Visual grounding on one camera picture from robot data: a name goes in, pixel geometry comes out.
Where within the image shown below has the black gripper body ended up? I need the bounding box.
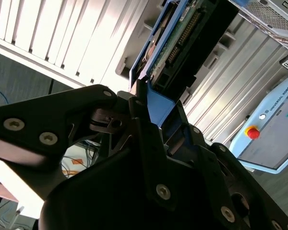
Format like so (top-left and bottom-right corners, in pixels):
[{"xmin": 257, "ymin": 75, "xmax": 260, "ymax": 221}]
[{"xmin": 38, "ymin": 148, "xmax": 231, "ymax": 230}]

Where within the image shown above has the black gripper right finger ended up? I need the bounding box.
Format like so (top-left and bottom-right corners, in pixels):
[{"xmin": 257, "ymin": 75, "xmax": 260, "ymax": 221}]
[{"xmin": 175, "ymin": 100, "xmax": 288, "ymax": 230}]

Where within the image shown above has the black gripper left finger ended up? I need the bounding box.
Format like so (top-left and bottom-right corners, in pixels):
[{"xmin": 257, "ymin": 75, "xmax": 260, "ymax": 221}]
[{"xmin": 0, "ymin": 79, "xmax": 179, "ymax": 213}]

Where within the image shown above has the hard disk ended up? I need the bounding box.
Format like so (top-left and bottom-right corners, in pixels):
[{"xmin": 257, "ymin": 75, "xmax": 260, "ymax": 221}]
[{"xmin": 128, "ymin": 0, "xmax": 240, "ymax": 154}]

